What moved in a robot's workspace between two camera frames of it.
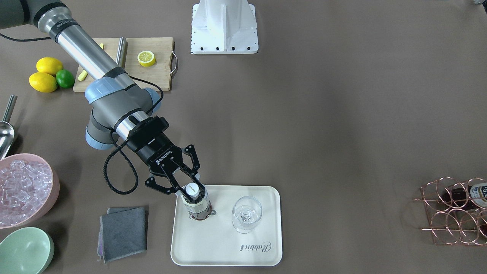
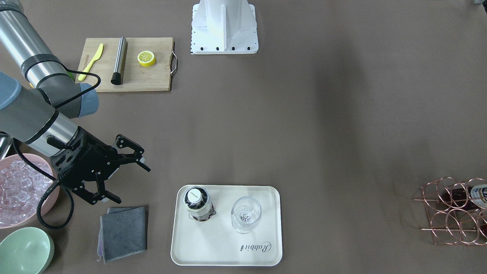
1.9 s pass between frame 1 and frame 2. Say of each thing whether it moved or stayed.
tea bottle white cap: moved
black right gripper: moved
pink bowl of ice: stayed
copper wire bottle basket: stayed
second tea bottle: stayed
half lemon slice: stayed
